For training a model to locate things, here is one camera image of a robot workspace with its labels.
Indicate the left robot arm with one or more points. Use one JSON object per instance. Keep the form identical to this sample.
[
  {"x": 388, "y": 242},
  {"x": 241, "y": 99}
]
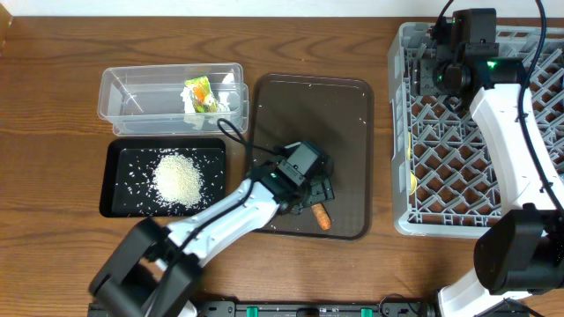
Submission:
[{"x": 156, "y": 269}]

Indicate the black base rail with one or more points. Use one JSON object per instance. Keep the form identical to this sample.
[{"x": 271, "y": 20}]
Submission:
[{"x": 388, "y": 309}]

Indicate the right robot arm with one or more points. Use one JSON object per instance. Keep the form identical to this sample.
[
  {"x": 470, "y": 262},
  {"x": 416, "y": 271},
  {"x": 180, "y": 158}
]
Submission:
[{"x": 522, "y": 254}]

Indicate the dark brown serving tray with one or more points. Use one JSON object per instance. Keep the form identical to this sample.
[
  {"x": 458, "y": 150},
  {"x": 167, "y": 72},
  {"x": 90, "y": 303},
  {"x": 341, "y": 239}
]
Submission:
[{"x": 337, "y": 116}]

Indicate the grey dishwasher rack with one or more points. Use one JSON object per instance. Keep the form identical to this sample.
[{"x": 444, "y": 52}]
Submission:
[{"x": 457, "y": 194}]

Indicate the clear plastic bin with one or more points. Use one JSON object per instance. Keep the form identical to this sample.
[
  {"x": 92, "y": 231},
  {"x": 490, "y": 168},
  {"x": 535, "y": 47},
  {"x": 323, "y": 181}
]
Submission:
[{"x": 146, "y": 100}]

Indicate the black plastic bin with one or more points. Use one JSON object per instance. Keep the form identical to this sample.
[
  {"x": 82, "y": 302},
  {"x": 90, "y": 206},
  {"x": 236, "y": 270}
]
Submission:
[{"x": 127, "y": 189}]

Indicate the orange carrot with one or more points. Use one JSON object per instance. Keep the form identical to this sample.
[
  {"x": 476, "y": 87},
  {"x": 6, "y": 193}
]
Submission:
[{"x": 321, "y": 216}]

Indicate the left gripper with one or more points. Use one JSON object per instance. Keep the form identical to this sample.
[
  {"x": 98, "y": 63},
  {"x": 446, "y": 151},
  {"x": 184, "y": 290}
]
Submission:
[{"x": 327, "y": 191}]

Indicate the white rice pile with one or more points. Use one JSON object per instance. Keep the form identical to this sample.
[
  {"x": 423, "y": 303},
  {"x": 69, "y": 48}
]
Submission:
[{"x": 177, "y": 180}]

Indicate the pale yellow spoon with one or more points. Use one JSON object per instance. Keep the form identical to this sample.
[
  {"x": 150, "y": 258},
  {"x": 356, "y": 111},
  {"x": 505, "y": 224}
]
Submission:
[{"x": 413, "y": 178}]

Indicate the white tissue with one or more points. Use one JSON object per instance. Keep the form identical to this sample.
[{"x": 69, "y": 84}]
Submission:
[
  {"x": 222, "y": 112},
  {"x": 191, "y": 114}
]

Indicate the green orange snack wrapper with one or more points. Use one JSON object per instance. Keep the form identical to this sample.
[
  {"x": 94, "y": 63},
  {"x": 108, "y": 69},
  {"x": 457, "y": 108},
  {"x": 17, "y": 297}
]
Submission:
[{"x": 200, "y": 82}]

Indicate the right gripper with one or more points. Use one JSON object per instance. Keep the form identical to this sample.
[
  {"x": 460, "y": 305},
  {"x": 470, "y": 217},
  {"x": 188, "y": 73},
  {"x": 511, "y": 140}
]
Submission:
[{"x": 426, "y": 69}]

